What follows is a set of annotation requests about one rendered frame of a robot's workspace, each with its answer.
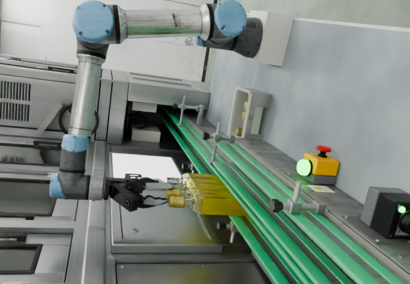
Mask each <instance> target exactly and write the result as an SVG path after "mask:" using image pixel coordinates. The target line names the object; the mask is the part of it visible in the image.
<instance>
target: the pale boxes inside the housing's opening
mask: <svg viewBox="0 0 410 284"><path fill-rule="evenodd" d="M130 106H131V109H132V110H136V111H142V112H153V113H156V110H157V104H149V103H143V102H133V101H131V104H130ZM143 125H144V124H133V123H131V125H130V128H132V130H130V131H129V134H130V137H131V140H135V141H149V142H157V143H159V142H160V133H161V132H160V130H159V128H158V127H157V126H151V125H147V126H146V127H145V128H143V129H136V128H135V127H141V126H143Z"/></svg>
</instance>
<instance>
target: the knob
mask: <svg viewBox="0 0 410 284"><path fill-rule="evenodd" d="M398 225H399V229H400V230H401V231H402V232H404V233H407V234H408V235H410V211H409V212H407V213H405V214H404V215H403V216H402V217H401V218H400V220H399V224H398Z"/></svg>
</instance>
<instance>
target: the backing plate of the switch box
mask: <svg viewBox="0 0 410 284"><path fill-rule="evenodd" d="M340 217H341V218H343V219H344V220H346V222H348V223H349V224H351V225H352V226H353V227H354V228H356V229H357V230H358V231H360V232H361V233H362V234H364V235H365V236H366V237H367V238H369V239H370V240H372V241H373V242H374V243H375V244H410V239H386V238H385V237H383V236H382V235H380V234H379V233H378V232H376V231H375V230H373V229H372V228H371V227H369V226H368V225H367V224H365V223H364V222H362V221H361V216H340Z"/></svg>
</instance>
